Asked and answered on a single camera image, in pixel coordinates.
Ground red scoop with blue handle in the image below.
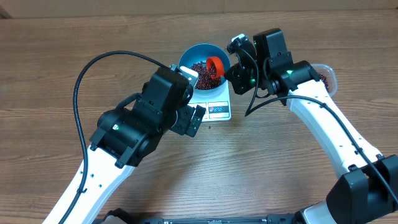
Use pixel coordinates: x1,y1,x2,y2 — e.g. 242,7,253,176
206,56,225,79

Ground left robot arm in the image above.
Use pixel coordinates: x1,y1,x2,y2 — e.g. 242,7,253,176
44,66,206,223

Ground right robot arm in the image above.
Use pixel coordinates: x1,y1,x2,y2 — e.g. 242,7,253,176
225,28,397,224

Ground white digital kitchen scale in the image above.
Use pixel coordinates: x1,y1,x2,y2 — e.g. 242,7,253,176
188,79,232,122

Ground red beans in bowl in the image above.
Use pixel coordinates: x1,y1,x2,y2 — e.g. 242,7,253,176
190,62,221,90

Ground blue metal bowl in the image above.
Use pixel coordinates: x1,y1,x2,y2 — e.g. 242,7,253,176
178,43,232,96

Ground red beans in container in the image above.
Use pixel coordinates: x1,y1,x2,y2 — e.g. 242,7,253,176
319,73,329,91

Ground clear plastic container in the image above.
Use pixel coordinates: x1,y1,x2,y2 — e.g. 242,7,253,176
311,63,338,97

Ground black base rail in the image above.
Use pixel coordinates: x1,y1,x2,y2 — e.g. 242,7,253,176
92,208,304,224

